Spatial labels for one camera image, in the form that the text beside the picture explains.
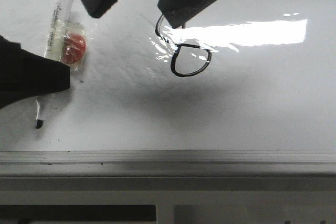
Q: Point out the white whiteboard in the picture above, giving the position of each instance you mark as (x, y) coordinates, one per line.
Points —
(265, 104)

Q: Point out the white black whiteboard marker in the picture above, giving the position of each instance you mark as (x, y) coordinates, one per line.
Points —
(66, 41)

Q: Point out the grey table frame rail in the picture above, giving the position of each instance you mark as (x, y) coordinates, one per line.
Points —
(227, 199)

